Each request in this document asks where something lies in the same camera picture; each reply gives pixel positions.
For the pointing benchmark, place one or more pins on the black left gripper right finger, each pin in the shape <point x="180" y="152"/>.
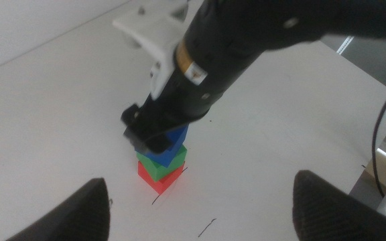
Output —
<point x="327" y="214"/>

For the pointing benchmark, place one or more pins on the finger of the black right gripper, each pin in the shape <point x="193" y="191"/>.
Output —
<point x="152" y="142"/>

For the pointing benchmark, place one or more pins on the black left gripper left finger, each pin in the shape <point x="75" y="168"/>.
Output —
<point x="79" y="217"/>

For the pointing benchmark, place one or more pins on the blue cube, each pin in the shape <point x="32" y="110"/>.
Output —
<point x="176" y="140"/>

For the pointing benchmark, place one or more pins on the green cube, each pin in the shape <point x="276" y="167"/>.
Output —
<point x="166" y="165"/>

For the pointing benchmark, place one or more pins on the red cube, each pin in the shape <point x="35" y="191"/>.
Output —
<point x="161" y="182"/>

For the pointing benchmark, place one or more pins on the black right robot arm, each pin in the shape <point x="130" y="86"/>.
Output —
<point x="263" y="20"/>

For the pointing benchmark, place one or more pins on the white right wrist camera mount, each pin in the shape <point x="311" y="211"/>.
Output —
<point x="152" y="30"/>

